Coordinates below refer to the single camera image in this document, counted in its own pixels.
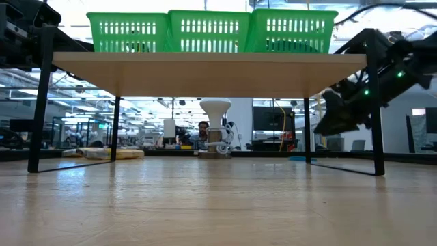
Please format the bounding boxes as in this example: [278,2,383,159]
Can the yellow hanging cable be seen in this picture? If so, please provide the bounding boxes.
[272,100,287,152]

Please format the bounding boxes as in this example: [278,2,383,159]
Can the white panel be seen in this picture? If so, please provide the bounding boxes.
[163,118,177,139]

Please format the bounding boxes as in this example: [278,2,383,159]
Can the black monitor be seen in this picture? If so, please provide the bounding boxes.
[252,106,296,132]
[425,107,437,135]

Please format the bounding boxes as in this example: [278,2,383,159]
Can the green slotted plastic basket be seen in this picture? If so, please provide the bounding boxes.
[244,8,339,55]
[86,12,171,53]
[166,9,253,54]

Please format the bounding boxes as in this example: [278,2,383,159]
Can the dark machine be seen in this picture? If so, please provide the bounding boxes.
[0,126,25,150]

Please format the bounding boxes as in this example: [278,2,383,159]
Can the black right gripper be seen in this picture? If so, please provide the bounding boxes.
[313,31,434,137]

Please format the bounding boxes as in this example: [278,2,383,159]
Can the white-lidded jar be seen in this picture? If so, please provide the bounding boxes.
[197,98,236,160]

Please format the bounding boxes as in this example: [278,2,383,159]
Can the black upright panel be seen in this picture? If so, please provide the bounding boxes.
[405,114,417,154]

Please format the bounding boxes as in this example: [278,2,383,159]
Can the wooden shelf riser black legs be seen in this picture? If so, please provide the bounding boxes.
[27,25,386,177]

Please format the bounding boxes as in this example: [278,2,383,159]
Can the grey chair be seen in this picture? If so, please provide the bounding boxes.
[350,139,367,152]

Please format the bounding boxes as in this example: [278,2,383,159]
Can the black metal table frame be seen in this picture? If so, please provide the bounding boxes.
[0,148,437,164]

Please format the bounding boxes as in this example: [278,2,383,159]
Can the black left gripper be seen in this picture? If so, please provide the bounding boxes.
[0,0,96,72]

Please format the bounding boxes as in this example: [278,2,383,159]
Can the person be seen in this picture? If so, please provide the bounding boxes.
[188,120,212,150]

